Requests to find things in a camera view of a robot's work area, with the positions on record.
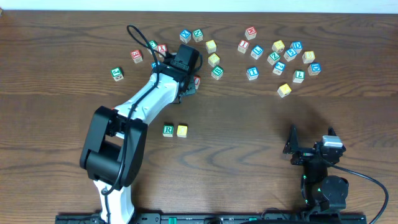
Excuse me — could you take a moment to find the blue Z block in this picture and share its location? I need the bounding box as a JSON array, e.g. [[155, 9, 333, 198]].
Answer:
[[272, 62, 285, 75]]

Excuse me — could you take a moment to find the blue D block right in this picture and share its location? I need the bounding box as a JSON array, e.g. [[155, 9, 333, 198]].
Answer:
[[308, 63, 322, 76]]

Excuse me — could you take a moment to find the blue S block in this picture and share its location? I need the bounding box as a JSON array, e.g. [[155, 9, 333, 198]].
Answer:
[[284, 48, 297, 62]]

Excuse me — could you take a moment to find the black mounting rail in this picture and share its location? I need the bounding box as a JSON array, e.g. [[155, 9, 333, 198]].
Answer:
[[55, 212, 368, 224]]

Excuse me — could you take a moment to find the green Z block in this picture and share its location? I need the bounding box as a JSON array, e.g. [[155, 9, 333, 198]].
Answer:
[[267, 52, 280, 65]]

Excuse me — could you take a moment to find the green N block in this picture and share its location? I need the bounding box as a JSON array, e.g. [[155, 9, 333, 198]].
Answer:
[[192, 29, 203, 42]]

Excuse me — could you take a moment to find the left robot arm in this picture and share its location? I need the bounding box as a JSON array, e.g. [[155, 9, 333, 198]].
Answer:
[[80, 44, 203, 223]]

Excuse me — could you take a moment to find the blue D block upper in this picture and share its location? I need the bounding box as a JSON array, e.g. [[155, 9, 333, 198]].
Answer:
[[290, 41, 303, 54]]

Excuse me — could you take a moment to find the yellow block upper centre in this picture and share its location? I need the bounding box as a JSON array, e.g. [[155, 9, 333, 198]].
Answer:
[[205, 40, 217, 54]]

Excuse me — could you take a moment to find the red H block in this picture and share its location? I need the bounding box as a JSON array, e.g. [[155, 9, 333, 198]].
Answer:
[[244, 26, 257, 40]]

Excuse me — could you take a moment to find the yellow block far right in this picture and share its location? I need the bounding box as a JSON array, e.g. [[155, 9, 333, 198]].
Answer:
[[302, 51, 315, 64]]

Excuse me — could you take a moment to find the green F block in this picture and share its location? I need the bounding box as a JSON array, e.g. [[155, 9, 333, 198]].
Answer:
[[147, 40, 158, 53]]

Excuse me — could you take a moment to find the yellow block mid centre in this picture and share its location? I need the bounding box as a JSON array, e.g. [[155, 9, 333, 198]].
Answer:
[[208, 53, 220, 67]]

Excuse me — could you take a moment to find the yellow O block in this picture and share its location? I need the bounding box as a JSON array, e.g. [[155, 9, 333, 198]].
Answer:
[[177, 125, 188, 138]]

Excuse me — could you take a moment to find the green B block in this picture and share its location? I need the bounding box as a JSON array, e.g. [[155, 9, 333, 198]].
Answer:
[[211, 65, 224, 80]]

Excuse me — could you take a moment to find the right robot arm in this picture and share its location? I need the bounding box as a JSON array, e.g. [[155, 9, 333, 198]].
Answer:
[[283, 125, 349, 223]]

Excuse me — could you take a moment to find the green R block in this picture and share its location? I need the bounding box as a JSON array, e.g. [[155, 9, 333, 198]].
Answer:
[[162, 124, 174, 138]]

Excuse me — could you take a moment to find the red i block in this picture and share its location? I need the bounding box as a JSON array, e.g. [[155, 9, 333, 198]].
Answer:
[[238, 40, 249, 54], [194, 76, 201, 90]]

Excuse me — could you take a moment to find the green J block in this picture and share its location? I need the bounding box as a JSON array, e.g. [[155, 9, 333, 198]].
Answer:
[[111, 67, 124, 82]]

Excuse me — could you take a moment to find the red I block right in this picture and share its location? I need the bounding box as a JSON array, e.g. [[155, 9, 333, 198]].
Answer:
[[238, 40, 249, 54]]

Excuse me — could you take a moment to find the blue T block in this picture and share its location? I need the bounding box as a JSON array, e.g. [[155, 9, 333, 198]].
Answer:
[[246, 67, 259, 80]]

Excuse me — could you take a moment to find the yellow block ball side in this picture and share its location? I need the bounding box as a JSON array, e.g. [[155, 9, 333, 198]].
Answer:
[[272, 40, 285, 54]]

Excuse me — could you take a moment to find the red Y block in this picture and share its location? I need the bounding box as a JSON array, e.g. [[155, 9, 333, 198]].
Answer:
[[157, 44, 168, 58]]

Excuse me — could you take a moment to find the blue d block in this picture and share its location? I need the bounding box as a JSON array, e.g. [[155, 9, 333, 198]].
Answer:
[[308, 63, 322, 76], [290, 41, 303, 54]]

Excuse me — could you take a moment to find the green L block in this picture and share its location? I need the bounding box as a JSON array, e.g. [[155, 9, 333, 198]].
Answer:
[[292, 70, 305, 83]]

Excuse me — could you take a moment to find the red G block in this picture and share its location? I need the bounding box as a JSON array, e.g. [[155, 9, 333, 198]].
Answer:
[[130, 50, 143, 63]]

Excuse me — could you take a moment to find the blue X block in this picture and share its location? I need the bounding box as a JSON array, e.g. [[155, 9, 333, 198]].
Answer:
[[179, 29, 192, 44]]

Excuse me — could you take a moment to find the blue R block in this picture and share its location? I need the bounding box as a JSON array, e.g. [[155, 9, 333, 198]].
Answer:
[[151, 61, 161, 69]]

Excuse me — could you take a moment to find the blue L block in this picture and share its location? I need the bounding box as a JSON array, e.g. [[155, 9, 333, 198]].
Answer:
[[251, 45, 264, 60]]

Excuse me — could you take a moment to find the red I block centre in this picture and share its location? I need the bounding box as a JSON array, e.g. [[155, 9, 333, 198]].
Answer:
[[194, 76, 201, 90]]

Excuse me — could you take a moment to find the yellow K block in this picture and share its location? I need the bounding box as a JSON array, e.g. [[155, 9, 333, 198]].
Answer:
[[277, 83, 292, 98]]

